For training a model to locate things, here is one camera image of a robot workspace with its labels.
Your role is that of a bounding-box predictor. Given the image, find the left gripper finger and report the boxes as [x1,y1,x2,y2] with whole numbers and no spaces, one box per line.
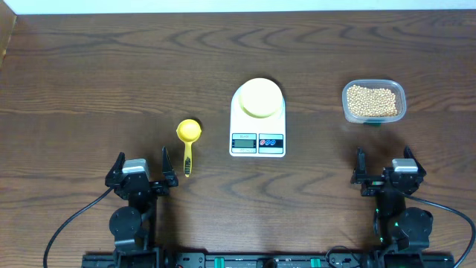
[105,152,126,187]
[162,147,179,187]

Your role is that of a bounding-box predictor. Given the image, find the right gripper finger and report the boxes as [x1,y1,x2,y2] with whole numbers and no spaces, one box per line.
[403,146,427,177]
[351,147,367,184]

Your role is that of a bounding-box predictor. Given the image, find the yellow measuring scoop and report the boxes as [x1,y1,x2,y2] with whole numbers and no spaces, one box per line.
[176,119,202,177]

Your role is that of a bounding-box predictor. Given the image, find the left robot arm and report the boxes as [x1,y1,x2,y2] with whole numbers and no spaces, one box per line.
[105,147,179,267]

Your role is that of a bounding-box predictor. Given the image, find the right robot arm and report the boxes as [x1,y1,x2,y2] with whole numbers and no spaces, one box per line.
[351,147,433,267]

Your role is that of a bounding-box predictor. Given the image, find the white digital kitchen scale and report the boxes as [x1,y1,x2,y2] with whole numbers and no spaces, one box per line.
[229,89,286,158]

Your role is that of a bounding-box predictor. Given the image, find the yellow bowl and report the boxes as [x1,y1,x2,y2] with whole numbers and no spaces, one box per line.
[238,78,284,118]

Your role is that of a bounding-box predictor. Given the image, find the clear plastic container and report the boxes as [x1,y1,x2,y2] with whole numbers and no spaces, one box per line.
[341,79,407,124]

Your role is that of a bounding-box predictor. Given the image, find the soybeans in container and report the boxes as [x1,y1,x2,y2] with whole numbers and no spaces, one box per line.
[347,85,398,117]

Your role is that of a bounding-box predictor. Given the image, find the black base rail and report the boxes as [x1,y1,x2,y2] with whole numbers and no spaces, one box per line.
[80,252,455,268]

